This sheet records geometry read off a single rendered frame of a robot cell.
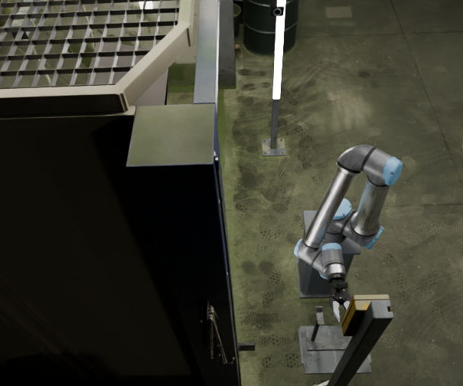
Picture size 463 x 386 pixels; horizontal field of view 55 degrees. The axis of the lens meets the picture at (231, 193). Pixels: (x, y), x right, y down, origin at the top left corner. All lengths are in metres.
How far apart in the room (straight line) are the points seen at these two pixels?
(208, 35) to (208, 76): 0.16
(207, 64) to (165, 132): 0.24
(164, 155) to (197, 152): 0.07
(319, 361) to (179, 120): 1.57
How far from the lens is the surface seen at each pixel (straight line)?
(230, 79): 4.49
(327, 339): 2.32
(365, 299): 1.60
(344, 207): 2.55
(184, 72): 4.45
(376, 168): 2.03
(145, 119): 1.02
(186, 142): 0.95
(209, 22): 1.28
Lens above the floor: 2.98
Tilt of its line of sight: 54 degrees down
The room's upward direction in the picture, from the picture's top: 4 degrees counter-clockwise
